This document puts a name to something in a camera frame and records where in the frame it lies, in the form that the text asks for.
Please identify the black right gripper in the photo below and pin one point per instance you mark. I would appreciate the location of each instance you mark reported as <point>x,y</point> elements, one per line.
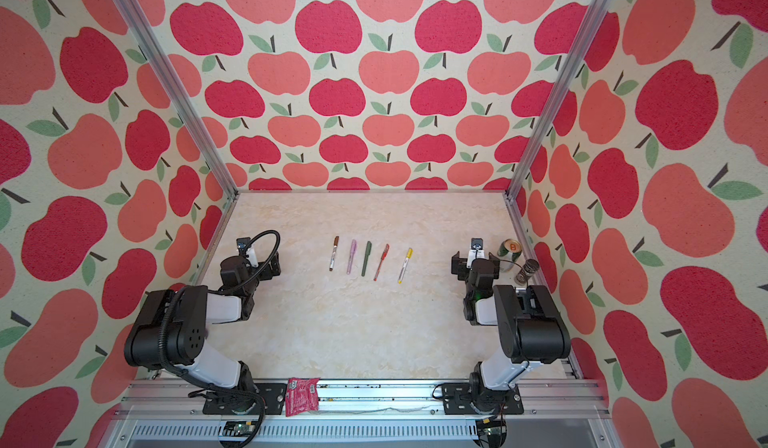
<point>460,267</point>

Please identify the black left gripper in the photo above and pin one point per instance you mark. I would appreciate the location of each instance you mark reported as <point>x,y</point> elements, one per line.
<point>266,274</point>

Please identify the white pen black tip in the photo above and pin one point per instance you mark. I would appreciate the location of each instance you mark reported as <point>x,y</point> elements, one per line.
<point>334,252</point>

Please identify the pink pen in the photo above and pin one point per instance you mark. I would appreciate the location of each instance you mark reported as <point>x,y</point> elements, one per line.
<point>351,256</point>

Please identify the green pen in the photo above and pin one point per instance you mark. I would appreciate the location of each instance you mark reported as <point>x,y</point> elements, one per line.
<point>366,257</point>

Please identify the red gel pen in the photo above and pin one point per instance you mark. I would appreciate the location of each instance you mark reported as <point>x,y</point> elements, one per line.
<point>381,261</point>

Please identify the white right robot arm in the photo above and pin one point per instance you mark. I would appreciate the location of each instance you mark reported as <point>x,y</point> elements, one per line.
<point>530,328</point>

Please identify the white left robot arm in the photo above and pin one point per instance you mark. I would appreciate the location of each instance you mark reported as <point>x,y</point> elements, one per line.
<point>170,332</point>

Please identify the green drink can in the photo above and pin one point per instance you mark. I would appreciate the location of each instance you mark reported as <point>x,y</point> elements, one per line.
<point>509,250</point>

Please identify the brown spice jar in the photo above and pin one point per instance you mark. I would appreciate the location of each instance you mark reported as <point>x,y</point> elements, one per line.
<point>526,271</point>

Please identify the pink snack packet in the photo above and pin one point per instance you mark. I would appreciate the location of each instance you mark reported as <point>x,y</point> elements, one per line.
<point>301,396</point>

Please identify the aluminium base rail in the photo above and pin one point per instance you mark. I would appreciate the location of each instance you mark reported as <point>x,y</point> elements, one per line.
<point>377,413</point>

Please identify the aluminium frame post left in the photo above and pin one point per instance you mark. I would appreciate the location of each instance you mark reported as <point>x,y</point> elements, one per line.
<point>142,30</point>

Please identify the aluminium frame post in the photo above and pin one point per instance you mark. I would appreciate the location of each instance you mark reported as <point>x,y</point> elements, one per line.
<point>573,61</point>
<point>142,30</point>

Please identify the aluminium frame post right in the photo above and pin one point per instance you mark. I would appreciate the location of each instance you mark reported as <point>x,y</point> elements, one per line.
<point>573,61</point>

